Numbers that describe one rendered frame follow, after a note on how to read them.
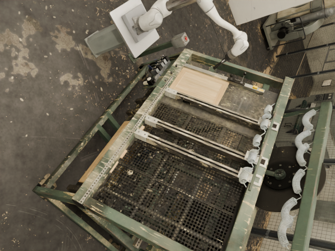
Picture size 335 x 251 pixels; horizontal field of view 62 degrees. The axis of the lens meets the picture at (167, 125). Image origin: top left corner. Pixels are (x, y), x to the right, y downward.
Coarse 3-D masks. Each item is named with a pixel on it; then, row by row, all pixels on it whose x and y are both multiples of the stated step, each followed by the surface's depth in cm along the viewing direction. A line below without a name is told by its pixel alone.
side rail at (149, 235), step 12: (84, 204) 217; (96, 204) 217; (108, 216) 212; (120, 216) 212; (120, 228) 217; (132, 228) 207; (144, 228) 207; (144, 240) 211; (156, 240) 202; (168, 240) 202
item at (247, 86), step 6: (186, 66) 323; (192, 66) 323; (204, 72) 317; (210, 72) 317; (222, 78) 312; (234, 84) 309; (246, 84) 306; (252, 90) 304; (258, 90) 301; (264, 90) 301
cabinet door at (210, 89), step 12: (180, 72) 319; (192, 72) 320; (180, 84) 308; (192, 84) 308; (204, 84) 308; (216, 84) 309; (228, 84) 309; (192, 96) 296; (204, 96) 297; (216, 96) 297
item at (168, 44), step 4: (160, 44) 351; (164, 44) 342; (168, 44) 339; (148, 48) 366; (152, 48) 357; (156, 48) 353; (160, 48) 350; (164, 48) 347; (144, 52) 367; (148, 52) 364; (152, 52) 361; (132, 56) 383; (140, 56) 376
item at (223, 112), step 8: (168, 88) 295; (168, 96) 297; (176, 96) 291; (184, 96) 289; (192, 104) 289; (200, 104) 283; (208, 104) 283; (216, 112) 281; (224, 112) 276; (232, 112) 276; (232, 120) 278; (240, 120) 273; (248, 120) 270; (256, 120) 271; (256, 128) 272; (272, 128) 260
